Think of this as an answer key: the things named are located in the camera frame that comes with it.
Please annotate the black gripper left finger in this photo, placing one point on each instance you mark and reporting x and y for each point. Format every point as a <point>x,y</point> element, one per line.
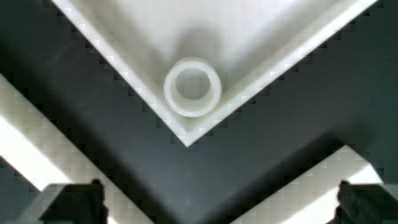
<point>69,204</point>

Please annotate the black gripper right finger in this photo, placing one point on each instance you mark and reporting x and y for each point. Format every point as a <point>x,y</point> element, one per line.
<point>368,204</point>

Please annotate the white square tabletop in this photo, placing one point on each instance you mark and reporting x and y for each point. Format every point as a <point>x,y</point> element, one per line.
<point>201,50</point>

